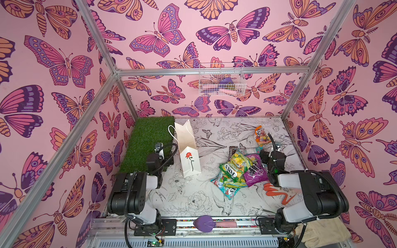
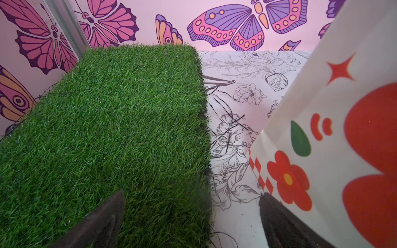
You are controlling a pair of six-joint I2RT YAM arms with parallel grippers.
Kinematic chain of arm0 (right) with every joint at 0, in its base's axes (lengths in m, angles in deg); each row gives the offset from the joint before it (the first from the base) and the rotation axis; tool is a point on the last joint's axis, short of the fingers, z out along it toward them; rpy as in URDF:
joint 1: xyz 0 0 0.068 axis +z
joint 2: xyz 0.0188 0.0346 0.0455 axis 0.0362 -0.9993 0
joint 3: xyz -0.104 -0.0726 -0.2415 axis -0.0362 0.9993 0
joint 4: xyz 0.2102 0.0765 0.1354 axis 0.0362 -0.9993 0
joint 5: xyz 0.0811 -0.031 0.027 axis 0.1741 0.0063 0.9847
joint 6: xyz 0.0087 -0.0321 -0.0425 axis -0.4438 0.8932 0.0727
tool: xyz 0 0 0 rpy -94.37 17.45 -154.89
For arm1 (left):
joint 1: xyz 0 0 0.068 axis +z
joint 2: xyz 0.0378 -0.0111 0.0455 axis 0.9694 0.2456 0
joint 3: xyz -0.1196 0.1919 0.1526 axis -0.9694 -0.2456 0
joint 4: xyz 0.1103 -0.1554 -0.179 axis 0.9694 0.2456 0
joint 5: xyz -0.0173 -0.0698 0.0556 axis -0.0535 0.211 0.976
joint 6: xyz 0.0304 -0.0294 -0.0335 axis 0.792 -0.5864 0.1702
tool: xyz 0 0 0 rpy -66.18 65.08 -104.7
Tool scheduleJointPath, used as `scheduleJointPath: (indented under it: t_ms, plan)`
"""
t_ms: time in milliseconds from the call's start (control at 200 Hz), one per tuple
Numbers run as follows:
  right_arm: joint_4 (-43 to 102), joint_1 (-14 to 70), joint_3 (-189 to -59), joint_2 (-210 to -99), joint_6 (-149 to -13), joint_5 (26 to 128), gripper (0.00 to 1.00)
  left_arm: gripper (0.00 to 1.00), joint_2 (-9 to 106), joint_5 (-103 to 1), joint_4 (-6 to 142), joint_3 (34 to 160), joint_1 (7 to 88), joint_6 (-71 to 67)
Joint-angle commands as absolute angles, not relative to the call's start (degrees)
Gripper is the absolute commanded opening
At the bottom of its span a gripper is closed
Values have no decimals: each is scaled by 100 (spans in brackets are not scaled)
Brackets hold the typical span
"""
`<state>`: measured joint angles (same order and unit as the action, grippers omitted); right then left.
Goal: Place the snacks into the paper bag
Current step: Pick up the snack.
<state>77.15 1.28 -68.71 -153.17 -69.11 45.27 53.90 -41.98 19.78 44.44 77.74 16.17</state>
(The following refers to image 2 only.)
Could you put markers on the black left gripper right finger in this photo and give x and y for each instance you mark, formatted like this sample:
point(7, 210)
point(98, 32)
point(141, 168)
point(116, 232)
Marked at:
point(283, 229)

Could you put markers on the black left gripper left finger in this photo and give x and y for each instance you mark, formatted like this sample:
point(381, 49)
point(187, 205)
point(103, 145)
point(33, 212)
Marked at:
point(99, 229)

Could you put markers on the white floral paper bag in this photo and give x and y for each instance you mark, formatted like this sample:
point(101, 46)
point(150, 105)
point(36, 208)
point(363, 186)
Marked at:
point(329, 151)

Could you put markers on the green artificial grass mat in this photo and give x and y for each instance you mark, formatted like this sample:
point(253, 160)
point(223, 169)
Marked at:
point(130, 118)

